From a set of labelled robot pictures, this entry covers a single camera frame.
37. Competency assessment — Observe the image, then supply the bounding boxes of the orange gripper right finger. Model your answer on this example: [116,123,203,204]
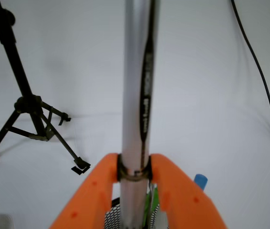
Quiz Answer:
[151,154,227,229]

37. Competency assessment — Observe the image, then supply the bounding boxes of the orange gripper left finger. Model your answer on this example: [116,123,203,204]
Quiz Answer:
[50,153,118,229]

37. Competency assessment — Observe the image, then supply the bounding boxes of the light blue capped pen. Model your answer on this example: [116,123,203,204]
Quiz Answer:
[194,174,208,191]

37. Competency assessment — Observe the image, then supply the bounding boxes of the green plastic pen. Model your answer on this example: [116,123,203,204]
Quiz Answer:
[143,184,159,229]

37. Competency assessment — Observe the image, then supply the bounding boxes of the silver rollerball pen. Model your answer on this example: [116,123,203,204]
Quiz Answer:
[119,0,160,229]

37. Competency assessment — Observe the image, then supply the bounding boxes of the black mesh pen holder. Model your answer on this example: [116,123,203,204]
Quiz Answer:
[104,198,160,229]

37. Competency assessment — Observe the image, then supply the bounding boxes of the black camera tripod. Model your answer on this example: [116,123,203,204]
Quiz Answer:
[0,2,91,175]

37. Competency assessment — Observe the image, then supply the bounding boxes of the black camera cable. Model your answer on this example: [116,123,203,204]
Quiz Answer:
[230,0,270,158]

